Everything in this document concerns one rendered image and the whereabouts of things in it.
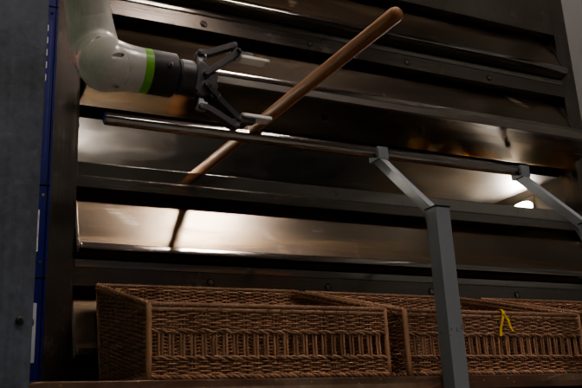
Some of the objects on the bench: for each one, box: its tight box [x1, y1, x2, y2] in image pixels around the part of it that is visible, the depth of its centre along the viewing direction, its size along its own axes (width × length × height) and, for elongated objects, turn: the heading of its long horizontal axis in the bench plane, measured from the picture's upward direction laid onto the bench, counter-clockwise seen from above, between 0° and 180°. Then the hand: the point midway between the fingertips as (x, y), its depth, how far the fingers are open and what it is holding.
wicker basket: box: [305, 290, 582, 376], centre depth 214 cm, size 49×56×28 cm
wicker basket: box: [94, 283, 392, 380], centre depth 189 cm, size 49×56×28 cm
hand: (263, 91), depth 176 cm, fingers open, 13 cm apart
